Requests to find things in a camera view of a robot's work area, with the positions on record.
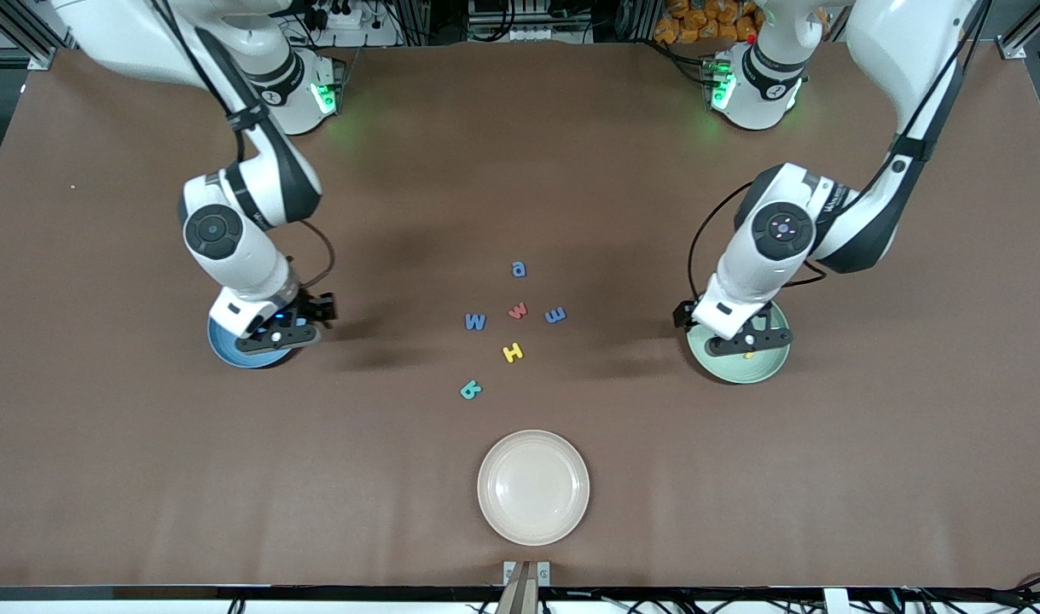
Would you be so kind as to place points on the orange toy pile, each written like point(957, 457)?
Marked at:
point(699, 21)

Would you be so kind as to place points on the white power strip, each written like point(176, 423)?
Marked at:
point(345, 17)
point(532, 34)

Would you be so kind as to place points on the brown table cover mat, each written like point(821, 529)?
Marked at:
point(144, 469)

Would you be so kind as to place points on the yellow uppercase letter H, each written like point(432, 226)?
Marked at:
point(513, 352)

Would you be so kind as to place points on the blue lowercase letter m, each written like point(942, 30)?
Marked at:
point(555, 315)

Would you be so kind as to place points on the metal mounting bracket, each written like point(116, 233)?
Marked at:
point(526, 588)

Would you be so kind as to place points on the blue round plate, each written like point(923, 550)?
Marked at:
point(228, 348)

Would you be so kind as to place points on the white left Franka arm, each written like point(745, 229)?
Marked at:
point(912, 51)

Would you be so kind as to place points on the blue uppercase letter M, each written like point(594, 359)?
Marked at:
point(475, 323)

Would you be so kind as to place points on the beige round plate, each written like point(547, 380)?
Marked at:
point(532, 488)

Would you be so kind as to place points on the red lowercase letter w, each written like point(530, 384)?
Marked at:
point(518, 312)

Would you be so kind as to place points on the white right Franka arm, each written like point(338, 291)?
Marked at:
point(246, 264)

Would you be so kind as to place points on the green round plate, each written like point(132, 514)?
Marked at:
point(763, 365)

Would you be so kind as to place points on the aluminium frame profile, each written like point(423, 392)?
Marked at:
point(1019, 43)
point(37, 55)

